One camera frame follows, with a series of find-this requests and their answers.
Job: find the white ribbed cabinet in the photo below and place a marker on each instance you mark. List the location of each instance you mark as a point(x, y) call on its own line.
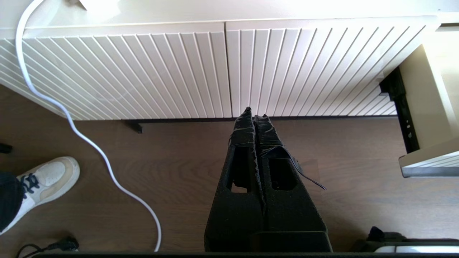
point(143, 14)

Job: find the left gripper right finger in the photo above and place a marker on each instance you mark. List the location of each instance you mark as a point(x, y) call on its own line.
point(290, 211)

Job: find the white sneaker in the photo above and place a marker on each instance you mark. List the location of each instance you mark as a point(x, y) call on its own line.
point(50, 179)

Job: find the black floor object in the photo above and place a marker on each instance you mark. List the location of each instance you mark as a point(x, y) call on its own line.
point(5, 148)

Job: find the white charger adapter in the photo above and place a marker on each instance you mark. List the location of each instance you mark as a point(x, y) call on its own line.
point(96, 4)

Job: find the dark trouser leg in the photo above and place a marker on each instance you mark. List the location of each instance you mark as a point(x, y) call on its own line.
point(9, 197)

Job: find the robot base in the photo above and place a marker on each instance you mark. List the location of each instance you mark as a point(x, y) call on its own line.
point(387, 234)

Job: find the cream drawer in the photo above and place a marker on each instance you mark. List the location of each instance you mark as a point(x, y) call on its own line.
point(423, 107)

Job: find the cream ribbed cabinet panel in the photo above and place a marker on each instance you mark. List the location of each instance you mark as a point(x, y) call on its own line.
point(125, 71)

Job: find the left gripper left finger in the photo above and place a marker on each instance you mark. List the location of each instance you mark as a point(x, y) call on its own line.
point(233, 215)

